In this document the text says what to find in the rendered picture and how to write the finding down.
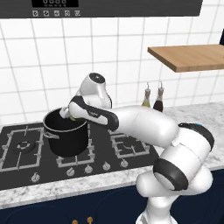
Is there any black gas hob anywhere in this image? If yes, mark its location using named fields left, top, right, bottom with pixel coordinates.
left=0, top=121, right=160, bottom=191

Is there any dark range hood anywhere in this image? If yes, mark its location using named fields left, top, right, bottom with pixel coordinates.
left=0, top=0, right=204, bottom=19

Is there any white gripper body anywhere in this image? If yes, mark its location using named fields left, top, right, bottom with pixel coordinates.
left=59, top=106, right=71, bottom=119

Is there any dark vinegar bottle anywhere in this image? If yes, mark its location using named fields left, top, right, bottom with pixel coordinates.
left=152, top=80, right=165, bottom=113

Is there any black cooking pot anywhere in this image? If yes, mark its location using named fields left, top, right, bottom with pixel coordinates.
left=42, top=107, right=89, bottom=158

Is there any olive oil bottle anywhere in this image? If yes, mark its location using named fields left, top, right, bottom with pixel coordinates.
left=141, top=81, right=152, bottom=108

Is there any navy cupboard door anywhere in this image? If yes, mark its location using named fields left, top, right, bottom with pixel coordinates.
left=82, top=183, right=151, bottom=224
left=0, top=194, right=84, bottom=224
left=170, top=168, right=224, bottom=224

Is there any wooden wall shelf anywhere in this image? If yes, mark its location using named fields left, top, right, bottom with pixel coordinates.
left=147, top=44, right=224, bottom=74

